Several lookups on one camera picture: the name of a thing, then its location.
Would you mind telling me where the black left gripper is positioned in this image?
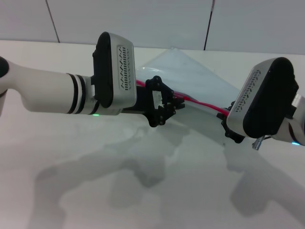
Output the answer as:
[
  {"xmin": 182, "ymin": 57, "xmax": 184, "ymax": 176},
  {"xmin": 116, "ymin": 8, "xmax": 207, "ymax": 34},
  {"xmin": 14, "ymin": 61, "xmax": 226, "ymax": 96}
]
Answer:
[{"xmin": 122, "ymin": 75, "xmax": 186, "ymax": 127}]

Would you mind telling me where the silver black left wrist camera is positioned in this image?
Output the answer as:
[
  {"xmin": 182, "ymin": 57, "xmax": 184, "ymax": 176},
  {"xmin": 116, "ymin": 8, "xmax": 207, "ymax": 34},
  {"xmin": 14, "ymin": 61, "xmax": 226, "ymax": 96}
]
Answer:
[{"xmin": 92, "ymin": 31, "xmax": 138, "ymax": 110}]

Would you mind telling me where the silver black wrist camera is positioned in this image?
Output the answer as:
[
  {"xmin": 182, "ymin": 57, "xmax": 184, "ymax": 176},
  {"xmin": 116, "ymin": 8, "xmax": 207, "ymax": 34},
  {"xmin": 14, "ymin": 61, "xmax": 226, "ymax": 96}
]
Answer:
[
  {"xmin": 226, "ymin": 57, "xmax": 300, "ymax": 139},
  {"xmin": 92, "ymin": 31, "xmax": 138, "ymax": 110}
]

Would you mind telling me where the silver metal connector plug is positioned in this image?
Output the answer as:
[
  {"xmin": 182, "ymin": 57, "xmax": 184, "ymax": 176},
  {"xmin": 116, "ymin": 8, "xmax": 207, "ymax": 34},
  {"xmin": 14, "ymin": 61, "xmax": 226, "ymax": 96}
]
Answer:
[{"xmin": 252, "ymin": 136, "xmax": 264, "ymax": 150}]

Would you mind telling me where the clear document bag red zipper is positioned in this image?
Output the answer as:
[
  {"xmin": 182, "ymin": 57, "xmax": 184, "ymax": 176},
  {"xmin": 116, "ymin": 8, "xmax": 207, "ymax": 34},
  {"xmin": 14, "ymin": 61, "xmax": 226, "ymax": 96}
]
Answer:
[{"xmin": 135, "ymin": 47, "xmax": 242, "ymax": 146}]

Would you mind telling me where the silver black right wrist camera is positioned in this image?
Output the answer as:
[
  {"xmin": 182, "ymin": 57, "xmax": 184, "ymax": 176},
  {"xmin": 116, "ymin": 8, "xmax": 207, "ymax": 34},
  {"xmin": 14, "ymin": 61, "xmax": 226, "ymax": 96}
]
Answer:
[{"xmin": 226, "ymin": 57, "xmax": 300, "ymax": 139}]

